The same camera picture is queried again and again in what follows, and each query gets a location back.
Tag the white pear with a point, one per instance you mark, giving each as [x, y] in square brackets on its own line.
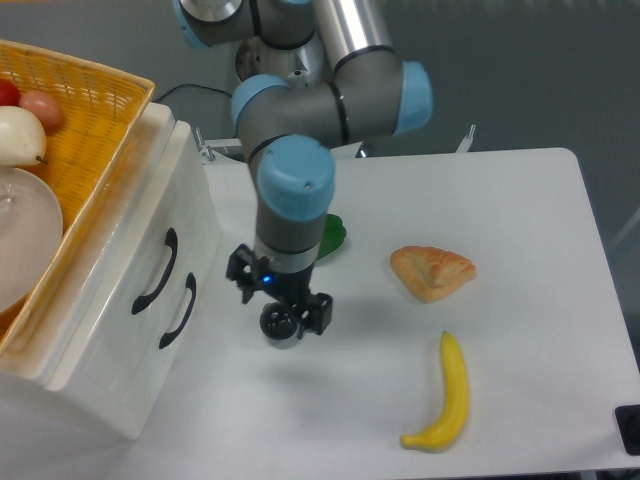
[23, 138]

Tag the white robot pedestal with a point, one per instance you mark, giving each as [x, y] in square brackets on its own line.
[302, 66]

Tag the white drawer cabinet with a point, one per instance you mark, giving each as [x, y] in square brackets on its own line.
[32, 358]

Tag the red tomato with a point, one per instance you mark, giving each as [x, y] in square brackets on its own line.
[9, 93]

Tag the white top drawer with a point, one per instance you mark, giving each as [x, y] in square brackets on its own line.
[173, 231]

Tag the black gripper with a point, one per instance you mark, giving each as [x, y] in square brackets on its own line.
[251, 274]

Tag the pink peach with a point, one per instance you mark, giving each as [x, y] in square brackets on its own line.
[44, 107]

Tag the black corner object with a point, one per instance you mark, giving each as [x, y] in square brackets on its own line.
[628, 420]

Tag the black lower drawer handle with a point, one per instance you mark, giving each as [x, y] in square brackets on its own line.
[184, 310]

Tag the orange pastry bread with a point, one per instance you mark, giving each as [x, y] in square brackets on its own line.
[431, 274]

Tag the green bell pepper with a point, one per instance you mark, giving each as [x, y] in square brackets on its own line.
[333, 237]

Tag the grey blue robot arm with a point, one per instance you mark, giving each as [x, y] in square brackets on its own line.
[289, 123]

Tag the white plate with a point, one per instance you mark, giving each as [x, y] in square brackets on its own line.
[31, 233]

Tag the yellow woven basket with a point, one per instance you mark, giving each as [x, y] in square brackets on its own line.
[101, 106]

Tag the metal table clamp bracket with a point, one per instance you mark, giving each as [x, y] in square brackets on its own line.
[467, 141]

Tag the black round fruit toy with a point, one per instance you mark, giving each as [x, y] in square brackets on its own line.
[279, 323]

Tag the yellow banana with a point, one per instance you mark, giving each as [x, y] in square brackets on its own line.
[452, 419]

